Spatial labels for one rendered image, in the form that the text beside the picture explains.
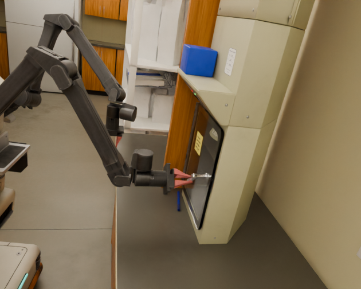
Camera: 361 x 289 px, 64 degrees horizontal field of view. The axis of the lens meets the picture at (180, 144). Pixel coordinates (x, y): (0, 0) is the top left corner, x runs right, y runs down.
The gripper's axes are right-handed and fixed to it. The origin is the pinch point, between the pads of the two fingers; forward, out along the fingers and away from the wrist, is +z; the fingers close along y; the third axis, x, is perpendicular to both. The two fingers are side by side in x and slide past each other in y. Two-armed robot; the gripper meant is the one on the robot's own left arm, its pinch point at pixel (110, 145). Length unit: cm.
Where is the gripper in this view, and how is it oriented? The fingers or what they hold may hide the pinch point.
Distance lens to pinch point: 135.9
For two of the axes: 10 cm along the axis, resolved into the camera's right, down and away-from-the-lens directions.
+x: -2.1, -4.3, 8.8
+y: 9.7, 0.6, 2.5
